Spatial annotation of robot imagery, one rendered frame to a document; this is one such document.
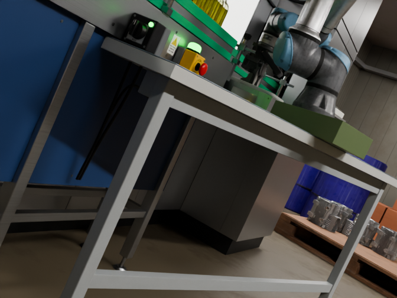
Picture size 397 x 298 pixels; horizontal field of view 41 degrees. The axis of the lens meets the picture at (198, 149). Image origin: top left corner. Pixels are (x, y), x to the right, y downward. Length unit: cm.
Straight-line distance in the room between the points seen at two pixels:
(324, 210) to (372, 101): 471
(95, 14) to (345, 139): 90
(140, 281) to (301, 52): 89
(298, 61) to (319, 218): 301
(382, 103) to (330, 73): 727
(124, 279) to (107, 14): 68
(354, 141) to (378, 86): 741
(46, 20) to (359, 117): 818
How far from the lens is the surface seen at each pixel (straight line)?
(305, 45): 182
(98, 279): 141
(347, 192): 589
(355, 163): 209
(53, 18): 126
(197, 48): 168
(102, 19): 135
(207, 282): 175
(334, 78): 187
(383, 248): 482
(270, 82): 287
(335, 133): 173
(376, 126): 905
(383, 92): 918
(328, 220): 472
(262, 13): 295
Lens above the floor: 69
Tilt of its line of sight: 4 degrees down
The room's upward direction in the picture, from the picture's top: 25 degrees clockwise
